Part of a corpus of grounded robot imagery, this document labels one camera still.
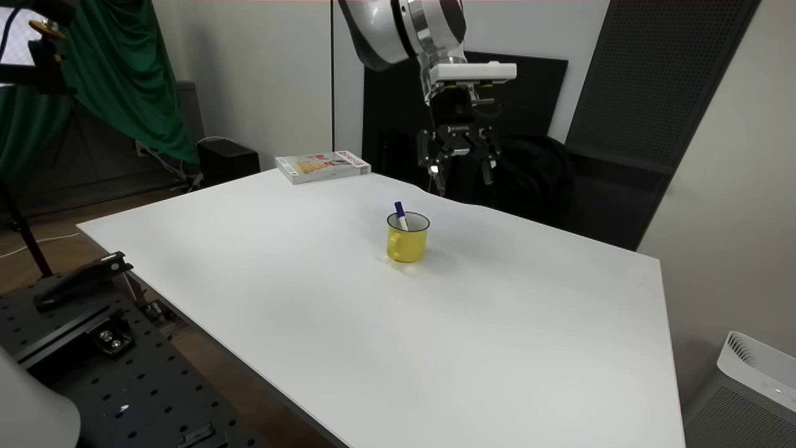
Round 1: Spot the green cloth curtain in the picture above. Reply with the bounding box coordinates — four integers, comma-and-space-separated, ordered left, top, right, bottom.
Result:
0, 0, 201, 182

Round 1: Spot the small metal table clamp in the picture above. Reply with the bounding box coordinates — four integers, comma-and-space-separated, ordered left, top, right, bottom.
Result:
428, 162, 456, 199

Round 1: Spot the dark grey wall panel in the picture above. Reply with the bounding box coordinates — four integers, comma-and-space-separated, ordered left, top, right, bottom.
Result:
564, 0, 763, 253

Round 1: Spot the black perforated breadboard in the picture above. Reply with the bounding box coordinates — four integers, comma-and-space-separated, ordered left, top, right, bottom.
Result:
0, 280, 277, 448

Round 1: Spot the white rounded robot base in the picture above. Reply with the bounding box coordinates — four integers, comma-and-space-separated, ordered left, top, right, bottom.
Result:
0, 345, 84, 448

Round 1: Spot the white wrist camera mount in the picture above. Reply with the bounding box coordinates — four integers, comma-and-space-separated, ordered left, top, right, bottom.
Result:
425, 60, 519, 86

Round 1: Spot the black speaker box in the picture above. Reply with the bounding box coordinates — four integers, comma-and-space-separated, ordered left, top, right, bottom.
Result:
197, 136, 263, 188

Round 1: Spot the white plastic bin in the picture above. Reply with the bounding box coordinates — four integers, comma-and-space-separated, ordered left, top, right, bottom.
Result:
685, 327, 796, 448

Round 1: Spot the black bench clamp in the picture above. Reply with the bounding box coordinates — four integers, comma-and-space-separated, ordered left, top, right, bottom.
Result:
32, 248, 134, 312

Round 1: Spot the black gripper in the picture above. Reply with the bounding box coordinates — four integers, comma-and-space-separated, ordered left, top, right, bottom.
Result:
416, 82, 504, 190

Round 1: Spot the yellow enamel mug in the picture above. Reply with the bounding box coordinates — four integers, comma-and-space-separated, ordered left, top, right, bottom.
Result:
385, 209, 432, 265

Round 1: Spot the black backpack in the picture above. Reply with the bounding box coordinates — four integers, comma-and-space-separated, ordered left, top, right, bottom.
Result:
473, 134, 579, 232

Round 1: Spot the bright monitor screen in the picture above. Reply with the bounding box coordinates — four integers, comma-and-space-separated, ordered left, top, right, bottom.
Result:
0, 3, 52, 70

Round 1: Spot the black tripod leg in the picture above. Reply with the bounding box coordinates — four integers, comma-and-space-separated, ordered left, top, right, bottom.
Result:
0, 177, 58, 280

